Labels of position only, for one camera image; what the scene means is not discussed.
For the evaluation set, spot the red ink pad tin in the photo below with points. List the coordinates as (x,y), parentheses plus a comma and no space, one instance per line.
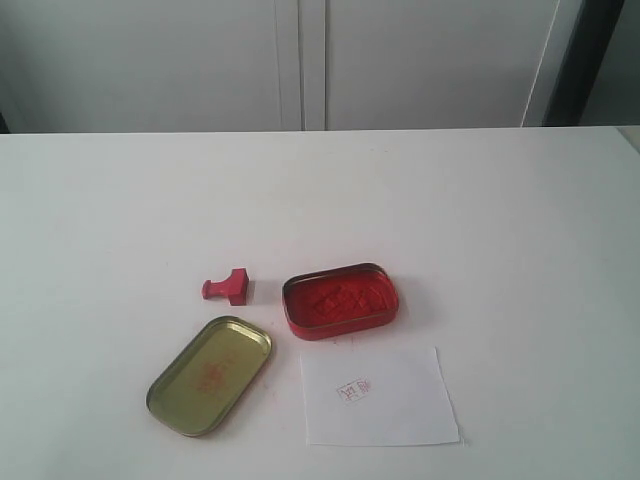
(339,301)

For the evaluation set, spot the white cabinet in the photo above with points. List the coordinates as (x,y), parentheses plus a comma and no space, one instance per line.
(172,66)

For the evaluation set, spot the gold tin lid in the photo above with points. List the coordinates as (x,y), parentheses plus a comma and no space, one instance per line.
(199,388)

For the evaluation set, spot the dark vertical post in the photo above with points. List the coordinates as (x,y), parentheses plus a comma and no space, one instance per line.
(589,41)

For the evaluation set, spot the red stamp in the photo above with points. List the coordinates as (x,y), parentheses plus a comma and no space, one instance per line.
(234,288)

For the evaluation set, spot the white paper sheet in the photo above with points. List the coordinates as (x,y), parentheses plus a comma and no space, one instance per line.
(380,397)

